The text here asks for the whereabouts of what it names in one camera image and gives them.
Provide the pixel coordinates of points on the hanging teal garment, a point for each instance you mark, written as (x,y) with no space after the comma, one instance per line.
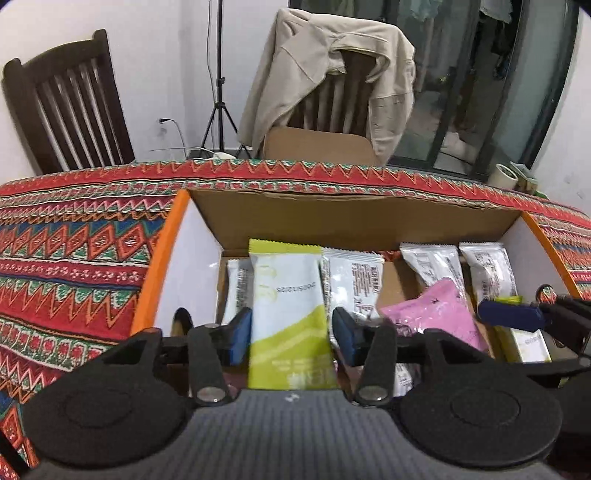
(422,8)

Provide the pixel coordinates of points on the pink snack packet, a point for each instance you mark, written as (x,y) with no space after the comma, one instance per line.
(429,309)

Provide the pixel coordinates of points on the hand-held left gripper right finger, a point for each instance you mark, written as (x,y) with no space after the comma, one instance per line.
(344,339)

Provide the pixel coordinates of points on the green and white snack packet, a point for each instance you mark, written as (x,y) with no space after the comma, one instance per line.
(288,295)

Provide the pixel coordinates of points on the black-framed glass sliding door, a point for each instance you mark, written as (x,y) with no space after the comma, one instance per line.
(461,92)

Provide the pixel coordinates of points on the beige tape roll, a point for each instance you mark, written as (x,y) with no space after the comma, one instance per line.
(503,175)

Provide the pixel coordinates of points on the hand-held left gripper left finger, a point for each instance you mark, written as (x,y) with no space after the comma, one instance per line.
(241,339)

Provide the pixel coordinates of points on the small printed carton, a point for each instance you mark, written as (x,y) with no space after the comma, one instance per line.
(525,177)

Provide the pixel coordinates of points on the white wall socket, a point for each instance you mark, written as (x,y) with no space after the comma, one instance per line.
(162,125)

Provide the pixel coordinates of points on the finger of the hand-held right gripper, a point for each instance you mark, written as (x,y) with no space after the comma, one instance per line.
(570,309)
(508,314)

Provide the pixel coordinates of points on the beige jacket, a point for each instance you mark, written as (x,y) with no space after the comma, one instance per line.
(295,60)

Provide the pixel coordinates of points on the wooden chair with jacket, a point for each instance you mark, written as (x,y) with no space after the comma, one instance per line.
(337,106)

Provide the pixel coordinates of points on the red patterned tablecloth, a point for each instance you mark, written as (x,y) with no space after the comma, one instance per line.
(69,249)

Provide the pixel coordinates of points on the dark wooden slatted chair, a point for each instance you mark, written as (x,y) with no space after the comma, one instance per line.
(69,101)

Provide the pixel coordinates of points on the orange-edged cardboard box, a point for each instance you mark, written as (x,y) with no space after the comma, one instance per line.
(323,217)

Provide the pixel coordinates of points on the plain brown cardboard box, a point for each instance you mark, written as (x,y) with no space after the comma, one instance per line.
(318,146)

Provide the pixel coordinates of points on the black tripod stand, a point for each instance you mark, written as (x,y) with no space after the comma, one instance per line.
(219,69)

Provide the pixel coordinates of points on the yellow-green snack packet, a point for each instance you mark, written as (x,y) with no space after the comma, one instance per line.
(531,346)

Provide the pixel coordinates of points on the hanging white garment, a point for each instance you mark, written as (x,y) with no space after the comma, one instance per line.
(496,9)

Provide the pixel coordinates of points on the silver snack packet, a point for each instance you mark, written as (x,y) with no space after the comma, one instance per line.
(355,281)
(404,378)
(431,267)
(489,272)
(238,290)

